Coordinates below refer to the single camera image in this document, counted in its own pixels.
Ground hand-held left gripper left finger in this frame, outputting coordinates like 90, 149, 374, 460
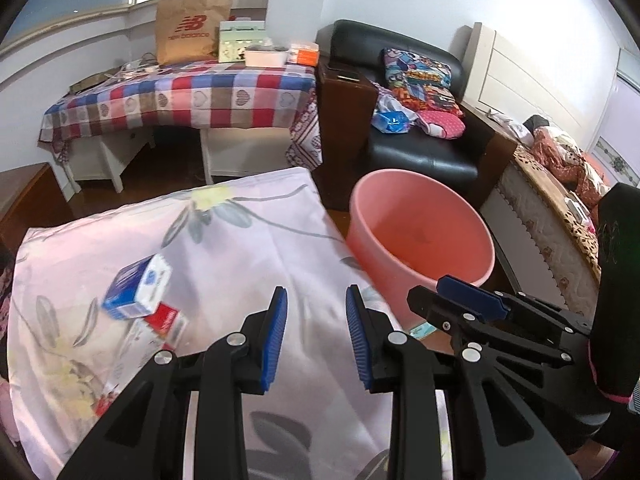
56, 286, 289, 480

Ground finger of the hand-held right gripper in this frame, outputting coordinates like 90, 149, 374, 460
406, 286, 589, 367
436, 275, 592, 337

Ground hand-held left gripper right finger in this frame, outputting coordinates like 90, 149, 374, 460
346, 285, 583, 480

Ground pink plastic basin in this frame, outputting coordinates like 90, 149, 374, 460
346, 170, 496, 329

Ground person's right forearm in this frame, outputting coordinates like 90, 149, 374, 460
570, 442, 640, 480

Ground bed mattress with patterned cover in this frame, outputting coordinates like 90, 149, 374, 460
495, 147, 602, 311

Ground red white cardboard box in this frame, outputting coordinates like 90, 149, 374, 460
94, 302, 189, 417

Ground red floral quilt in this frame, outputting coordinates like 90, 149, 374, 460
530, 125, 612, 207

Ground white floral table cloth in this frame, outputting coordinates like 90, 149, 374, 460
7, 167, 451, 480

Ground black leather sofa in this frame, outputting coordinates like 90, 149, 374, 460
316, 20, 518, 211

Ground blue white small box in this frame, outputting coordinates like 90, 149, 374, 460
101, 254, 173, 320

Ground white wardrobe door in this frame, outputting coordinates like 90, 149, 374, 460
592, 49, 640, 187

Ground pink patterned cushion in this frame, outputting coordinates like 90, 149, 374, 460
415, 110, 464, 140

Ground blue plastic bag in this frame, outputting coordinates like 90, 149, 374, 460
371, 95, 419, 134

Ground white low table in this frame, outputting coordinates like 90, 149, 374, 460
60, 127, 297, 194

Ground dark wooden side table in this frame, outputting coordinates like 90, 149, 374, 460
315, 62, 387, 211

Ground colourful patterned cushion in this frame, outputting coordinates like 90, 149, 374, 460
382, 47, 466, 119

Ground white bed headboard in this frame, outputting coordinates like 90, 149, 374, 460
460, 22, 614, 137

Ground checkered heart table cloth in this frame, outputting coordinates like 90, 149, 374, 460
39, 60, 322, 171

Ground white rectangular container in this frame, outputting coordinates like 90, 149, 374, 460
244, 46, 290, 68

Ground brown wooden cabinet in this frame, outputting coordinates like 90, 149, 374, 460
0, 162, 71, 242

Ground orange white box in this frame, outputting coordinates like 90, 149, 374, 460
287, 42, 321, 66

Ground pale green box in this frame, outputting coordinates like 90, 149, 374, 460
218, 20, 266, 64

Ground brown paper bag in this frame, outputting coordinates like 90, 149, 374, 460
155, 0, 234, 66

